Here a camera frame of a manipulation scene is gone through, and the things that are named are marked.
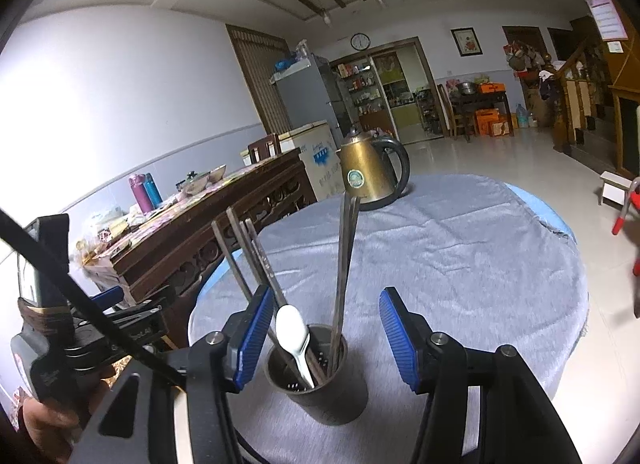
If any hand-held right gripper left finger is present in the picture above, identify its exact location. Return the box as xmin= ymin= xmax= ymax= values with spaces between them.
xmin=67 ymin=285 xmax=276 ymax=464

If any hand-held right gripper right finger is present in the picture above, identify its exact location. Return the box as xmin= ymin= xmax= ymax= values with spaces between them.
xmin=378 ymin=287 xmax=584 ymax=464

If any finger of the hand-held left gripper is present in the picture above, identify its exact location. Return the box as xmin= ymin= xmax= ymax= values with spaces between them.
xmin=89 ymin=285 xmax=125 ymax=312

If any white plastic spoon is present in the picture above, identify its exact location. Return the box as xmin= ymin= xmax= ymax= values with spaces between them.
xmin=275 ymin=304 xmax=317 ymax=388

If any dark metal utensil holder cup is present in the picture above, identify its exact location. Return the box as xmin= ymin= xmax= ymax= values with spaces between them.
xmin=264 ymin=324 xmax=369 ymax=426

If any person's left hand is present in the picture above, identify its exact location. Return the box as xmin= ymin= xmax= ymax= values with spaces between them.
xmin=20 ymin=366 xmax=119 ymax=464

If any grey tablecloth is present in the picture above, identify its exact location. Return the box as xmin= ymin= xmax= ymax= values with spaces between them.
xmin=188 ymin=173 xmax=589 ymax=464

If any pink water bottle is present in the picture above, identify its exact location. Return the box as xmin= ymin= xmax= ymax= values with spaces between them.
xmin=128 ymin=173 xmax=154 ymax=214

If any blue water bottle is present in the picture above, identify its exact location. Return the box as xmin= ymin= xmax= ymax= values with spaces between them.
xmin=144 ymin=172 xmax=164 ymax=209

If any dark wooden sideboard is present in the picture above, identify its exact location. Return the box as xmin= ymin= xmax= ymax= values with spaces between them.
xmin=81 ymin=148 xmax=319 ymax=340

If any gold electric kettle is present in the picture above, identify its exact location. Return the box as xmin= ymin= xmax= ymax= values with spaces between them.
xmin=335 ymin=127 xmax=411 ymax=211

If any blue round table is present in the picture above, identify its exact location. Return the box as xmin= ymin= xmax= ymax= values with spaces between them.
xmin=504 ymin=182 xmax=577 ymax=246

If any wooden chair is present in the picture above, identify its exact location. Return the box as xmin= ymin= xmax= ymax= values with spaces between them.
xmin=248 ymin=133 xmax=282 ymax=165

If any white chest freezer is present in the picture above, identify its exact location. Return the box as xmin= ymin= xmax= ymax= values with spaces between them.
xmin=278 ymin=119 xmax=347 ymax=201

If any orange cardboard box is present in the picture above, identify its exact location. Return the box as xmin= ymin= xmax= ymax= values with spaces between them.
xmin=474 ymin=109 xmax=516 ymax=138

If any glass door pantry cabinet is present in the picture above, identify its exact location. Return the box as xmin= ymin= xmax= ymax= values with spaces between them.
xmin=330 ymin=37 xmax=448 ymax=142

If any grey refrigerator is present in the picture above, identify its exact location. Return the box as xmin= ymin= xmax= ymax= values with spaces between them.
xmin=271 ymin=54 xmax=352 ymax=145

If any red metal chair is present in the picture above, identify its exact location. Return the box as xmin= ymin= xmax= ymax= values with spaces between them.
xmin=611 ymin=177 xmax=640 ymax=276

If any wooden lattice screen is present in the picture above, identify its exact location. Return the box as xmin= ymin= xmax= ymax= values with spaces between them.
xmin=225 ymin=24 xmax=294 ymax=136

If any small white stool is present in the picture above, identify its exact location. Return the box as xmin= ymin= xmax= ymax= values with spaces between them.
xmin=599 ymin=170 xmax=639 ymax=206

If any wooden stair railing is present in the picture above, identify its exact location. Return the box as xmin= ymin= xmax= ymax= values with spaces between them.
xmin=542 ymin=39 xmax=618 ymax=155

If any black cable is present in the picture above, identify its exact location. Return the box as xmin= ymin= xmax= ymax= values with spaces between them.
xmin=0 ymin=208 xmax=187 ymax=389

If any framed wall picture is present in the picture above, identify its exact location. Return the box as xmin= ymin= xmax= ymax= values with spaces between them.
xmin=450 ymin=27 xmax=485 ymax=58

